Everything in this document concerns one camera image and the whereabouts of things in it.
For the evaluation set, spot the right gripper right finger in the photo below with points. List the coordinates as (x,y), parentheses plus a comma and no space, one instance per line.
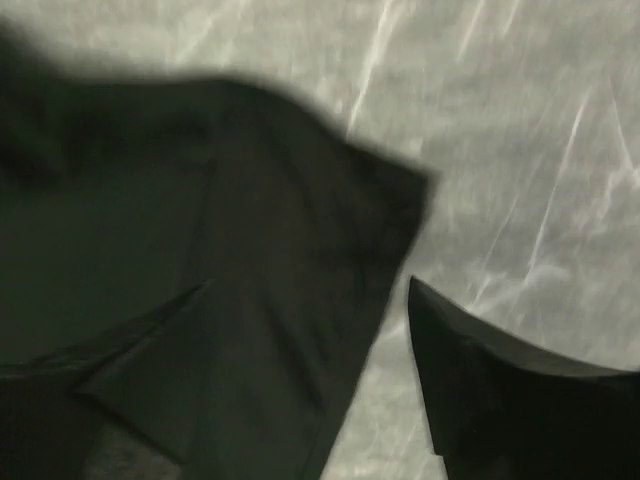
(499,407)

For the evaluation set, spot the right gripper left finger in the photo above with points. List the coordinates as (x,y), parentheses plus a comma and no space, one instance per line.
(143,376)

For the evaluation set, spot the black t-shirt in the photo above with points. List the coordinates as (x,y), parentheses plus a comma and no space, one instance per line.
(119,194)

